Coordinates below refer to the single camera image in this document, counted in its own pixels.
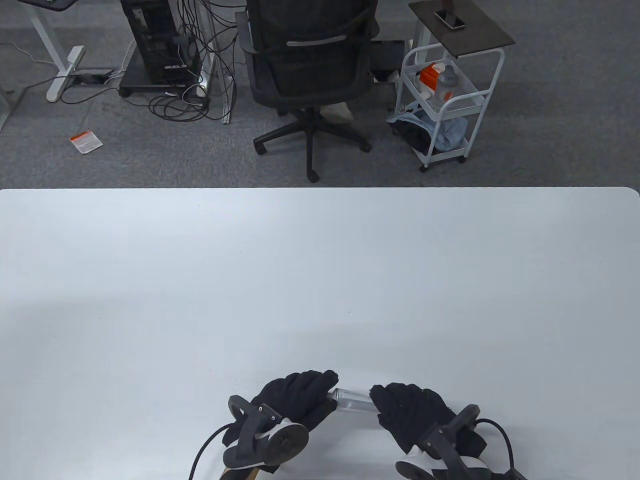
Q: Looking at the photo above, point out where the silver toothpaste tube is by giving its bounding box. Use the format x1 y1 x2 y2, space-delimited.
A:
329 388 377 414

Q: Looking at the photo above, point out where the orange white paper packet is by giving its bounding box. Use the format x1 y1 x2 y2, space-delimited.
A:
69 130 104 156

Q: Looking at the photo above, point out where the black computer tower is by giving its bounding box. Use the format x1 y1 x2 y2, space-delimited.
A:
120 0 203 86

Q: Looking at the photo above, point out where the black right glove cable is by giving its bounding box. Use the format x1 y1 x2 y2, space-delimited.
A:
475 419 518 473

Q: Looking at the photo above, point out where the orange white box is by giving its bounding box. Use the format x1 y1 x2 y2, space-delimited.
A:
419 65 447 92

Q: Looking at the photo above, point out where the black computer stand platform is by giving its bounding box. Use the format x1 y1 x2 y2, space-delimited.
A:
118 50 211 98

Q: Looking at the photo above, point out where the person's right hand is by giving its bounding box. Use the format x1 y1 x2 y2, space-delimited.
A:
369 382 488 458

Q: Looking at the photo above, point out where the black cable bundle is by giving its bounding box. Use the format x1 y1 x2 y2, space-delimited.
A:
150 0 238 123

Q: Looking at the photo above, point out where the black office chair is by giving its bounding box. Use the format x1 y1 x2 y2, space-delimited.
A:
235 0 381 183

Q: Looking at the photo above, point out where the white metal desk post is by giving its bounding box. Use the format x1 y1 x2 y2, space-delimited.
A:
197 0 234 125

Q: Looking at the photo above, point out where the clear plastic bottle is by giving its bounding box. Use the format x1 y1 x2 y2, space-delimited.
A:
433 65 461 113

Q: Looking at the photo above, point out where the person's left forearm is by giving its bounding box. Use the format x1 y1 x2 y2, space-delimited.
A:
220 465 262 480

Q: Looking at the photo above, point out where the dark cart top board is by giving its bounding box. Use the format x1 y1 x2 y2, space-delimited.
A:
409 0 516 58

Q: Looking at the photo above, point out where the person's left hand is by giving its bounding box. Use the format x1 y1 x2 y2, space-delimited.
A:
222 370 340 448

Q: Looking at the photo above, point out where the white desk frame leg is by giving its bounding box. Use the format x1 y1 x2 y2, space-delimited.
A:
30 0 86 103

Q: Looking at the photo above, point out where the grey left hand tracker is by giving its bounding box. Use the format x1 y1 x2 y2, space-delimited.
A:
222 395 310 471

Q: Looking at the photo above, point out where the black floor box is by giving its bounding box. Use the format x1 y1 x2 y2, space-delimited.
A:
370 40 405 83

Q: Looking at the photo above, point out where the black left glove cable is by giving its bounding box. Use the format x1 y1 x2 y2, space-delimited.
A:
189 422 236 480

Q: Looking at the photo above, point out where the grey hand tracker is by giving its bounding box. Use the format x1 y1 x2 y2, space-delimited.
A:
396 405 493 480
222 395 310 471

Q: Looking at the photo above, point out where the dark desk top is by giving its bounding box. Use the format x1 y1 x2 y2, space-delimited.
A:
17 0 78 12

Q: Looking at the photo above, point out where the grey right hand tracker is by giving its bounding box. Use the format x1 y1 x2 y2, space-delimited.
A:
396 405 493 480

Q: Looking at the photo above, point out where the blue cloth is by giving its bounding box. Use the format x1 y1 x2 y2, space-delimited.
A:
389 111 469 153

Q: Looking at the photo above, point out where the white rolling cart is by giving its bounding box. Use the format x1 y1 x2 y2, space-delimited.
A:
395 44 506 173

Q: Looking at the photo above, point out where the black smartphone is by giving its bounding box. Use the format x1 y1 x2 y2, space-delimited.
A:
434 10 467 31

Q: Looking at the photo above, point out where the black glove cable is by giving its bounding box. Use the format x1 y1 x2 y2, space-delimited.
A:
189 422 236 480
475 419 518 473

